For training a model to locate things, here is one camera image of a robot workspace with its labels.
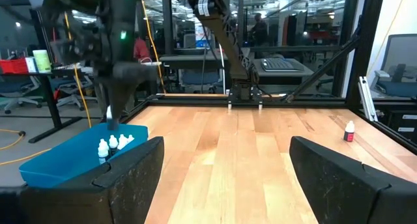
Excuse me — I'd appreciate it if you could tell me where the pale green canister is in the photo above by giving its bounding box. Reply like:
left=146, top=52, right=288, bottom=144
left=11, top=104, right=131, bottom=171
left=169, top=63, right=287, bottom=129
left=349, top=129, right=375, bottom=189
left=32, top=49, right=52, bottom=74

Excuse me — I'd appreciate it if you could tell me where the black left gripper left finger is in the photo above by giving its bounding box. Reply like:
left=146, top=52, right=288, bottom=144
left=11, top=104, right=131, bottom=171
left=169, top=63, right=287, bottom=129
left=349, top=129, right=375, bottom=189
left=0, top=136, right=165, bottom=224

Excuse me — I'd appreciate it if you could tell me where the yellow floor extension cable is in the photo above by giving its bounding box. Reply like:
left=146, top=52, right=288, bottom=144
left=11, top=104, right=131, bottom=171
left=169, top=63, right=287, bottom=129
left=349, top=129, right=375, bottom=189
left=0, top=128, right=53, bottom=167

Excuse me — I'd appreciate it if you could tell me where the black laptop keyboard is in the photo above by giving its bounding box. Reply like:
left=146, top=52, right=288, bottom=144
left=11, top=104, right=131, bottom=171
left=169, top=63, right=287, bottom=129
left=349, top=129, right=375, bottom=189
left=259, top=57, right=306, bottom=73

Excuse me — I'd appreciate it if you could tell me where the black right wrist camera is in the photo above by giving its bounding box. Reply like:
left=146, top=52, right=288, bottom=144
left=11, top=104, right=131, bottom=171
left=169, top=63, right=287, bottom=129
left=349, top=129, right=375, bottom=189
left=48, top=8, right=110, bottom=76

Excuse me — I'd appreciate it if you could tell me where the black background desk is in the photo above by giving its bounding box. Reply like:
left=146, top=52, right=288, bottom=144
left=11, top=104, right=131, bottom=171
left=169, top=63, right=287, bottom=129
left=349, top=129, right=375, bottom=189
left=0, top=66, right=98, bottom=144

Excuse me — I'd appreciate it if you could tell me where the blue office chair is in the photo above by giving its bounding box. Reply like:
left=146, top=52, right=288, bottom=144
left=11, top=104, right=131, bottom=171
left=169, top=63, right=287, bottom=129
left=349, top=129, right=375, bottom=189
left=373, top=63, right=417, bottom=100
left=180, top=68, right=223, bottom=94
left=50, top=76, right=98, bottom=111
left=0, top=74, right=44, bottom=115

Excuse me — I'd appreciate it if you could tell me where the yellow hanging cable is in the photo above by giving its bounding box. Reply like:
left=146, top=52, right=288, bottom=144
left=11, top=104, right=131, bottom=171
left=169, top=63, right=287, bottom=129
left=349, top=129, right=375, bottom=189
left=141, top=0, right=167, bottom=95
left=63, top=11, right=93, bottom=130

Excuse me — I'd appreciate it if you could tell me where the silver aluminium extrusion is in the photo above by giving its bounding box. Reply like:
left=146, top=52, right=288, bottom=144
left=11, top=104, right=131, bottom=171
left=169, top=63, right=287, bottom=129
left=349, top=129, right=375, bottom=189
left=357, top=75, right=379, bottom=122

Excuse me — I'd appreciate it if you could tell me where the blue white poster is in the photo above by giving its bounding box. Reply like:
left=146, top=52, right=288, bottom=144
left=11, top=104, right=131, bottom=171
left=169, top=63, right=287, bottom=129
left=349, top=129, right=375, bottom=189
left=194, top=21, right=212, bottom=49

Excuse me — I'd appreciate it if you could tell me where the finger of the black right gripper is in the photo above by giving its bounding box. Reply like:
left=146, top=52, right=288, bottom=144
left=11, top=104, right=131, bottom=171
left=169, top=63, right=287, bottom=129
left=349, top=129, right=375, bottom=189
left=110, top=83, right=140, bottom=131
left=103, top=83, right=113, bottom=109

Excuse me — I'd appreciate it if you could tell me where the small white box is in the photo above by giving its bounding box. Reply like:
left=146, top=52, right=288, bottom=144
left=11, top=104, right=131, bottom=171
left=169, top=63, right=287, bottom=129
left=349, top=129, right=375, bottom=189
left=25, top=56, right=37, bottom=74

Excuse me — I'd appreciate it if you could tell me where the person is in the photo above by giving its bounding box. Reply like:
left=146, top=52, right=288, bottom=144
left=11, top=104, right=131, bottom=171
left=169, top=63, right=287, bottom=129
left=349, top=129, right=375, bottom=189
left=248, top=12, right=270, bottom=57
left=132, top=36, right=152, bottom=63

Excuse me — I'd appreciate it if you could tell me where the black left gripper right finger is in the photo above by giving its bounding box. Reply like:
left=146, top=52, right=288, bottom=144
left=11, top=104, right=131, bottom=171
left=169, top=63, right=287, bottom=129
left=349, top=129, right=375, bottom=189
left=289, top=135, right=417, bottom=224

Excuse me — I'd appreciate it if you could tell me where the blue plastic bin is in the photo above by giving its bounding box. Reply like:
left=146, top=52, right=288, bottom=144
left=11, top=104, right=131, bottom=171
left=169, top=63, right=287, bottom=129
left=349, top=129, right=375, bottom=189
left=18, top=122, right=150, bottom=189

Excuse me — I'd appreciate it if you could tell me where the white rod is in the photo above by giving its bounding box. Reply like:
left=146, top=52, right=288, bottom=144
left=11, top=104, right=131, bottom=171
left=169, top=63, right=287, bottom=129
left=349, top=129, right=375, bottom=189
left=218, top=43, right=228, bottom=95

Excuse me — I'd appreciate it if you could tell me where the black aluminium table frame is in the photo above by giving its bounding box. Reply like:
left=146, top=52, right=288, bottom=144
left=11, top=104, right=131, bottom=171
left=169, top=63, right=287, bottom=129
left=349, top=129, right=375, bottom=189
left=120, top=0, right=417, bottom=155

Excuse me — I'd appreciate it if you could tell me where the red box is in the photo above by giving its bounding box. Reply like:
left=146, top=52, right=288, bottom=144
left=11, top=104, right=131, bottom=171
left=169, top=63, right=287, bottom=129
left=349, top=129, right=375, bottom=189
left=0, top=57, right=29, bottom=75

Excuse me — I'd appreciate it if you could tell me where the black labelled drawer unit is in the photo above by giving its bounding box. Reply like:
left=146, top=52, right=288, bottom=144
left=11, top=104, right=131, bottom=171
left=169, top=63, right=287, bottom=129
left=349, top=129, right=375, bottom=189
left=386, top=108, right=417, bottom=145

